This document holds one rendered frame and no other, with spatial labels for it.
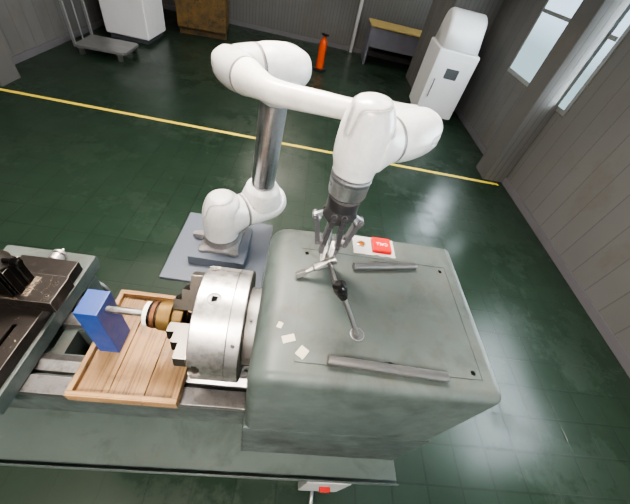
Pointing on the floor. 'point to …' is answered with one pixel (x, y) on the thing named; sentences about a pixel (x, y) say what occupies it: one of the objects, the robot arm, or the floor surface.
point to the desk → (390, 41)
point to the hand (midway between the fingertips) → (327, 253)
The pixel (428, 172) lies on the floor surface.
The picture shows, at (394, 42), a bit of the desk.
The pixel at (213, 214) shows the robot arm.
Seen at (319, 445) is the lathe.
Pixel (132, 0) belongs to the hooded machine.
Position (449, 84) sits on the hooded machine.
